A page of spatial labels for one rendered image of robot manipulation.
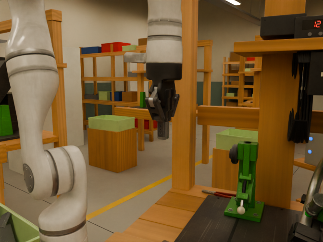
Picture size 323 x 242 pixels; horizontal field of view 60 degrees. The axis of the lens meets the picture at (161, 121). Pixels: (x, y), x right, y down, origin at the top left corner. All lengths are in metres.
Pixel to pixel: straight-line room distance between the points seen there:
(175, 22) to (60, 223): 0.44
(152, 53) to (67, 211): 0.35
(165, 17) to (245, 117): 0.83
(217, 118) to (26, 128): 0.94
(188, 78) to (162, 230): 0.65
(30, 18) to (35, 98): 0.18
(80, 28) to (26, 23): 8.48
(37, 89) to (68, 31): 8.26
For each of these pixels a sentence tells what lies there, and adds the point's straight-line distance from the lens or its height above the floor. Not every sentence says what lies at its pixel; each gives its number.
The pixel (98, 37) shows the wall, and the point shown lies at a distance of 9.52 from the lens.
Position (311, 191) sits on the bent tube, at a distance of 1.01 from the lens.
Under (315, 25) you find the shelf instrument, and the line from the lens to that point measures 1.12.
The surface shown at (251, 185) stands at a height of 1.01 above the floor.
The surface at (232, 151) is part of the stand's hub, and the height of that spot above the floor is 1.14.
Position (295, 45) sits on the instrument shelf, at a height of 1.52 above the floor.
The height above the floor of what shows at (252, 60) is 2.02.
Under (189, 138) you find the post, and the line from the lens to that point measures 1.29.
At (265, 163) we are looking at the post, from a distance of 1.24.
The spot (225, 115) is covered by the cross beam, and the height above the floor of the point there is 1.24.
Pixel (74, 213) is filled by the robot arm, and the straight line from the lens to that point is 0.59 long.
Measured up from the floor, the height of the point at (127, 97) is 0.94.
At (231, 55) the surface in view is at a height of 2.29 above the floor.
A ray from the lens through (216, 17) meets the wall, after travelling 12.31.
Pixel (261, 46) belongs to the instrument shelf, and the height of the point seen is 1.52.
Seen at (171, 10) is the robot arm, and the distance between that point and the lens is 0.57.
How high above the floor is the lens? 1.41
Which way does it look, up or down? 9 degrees down
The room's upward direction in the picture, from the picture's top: straight up
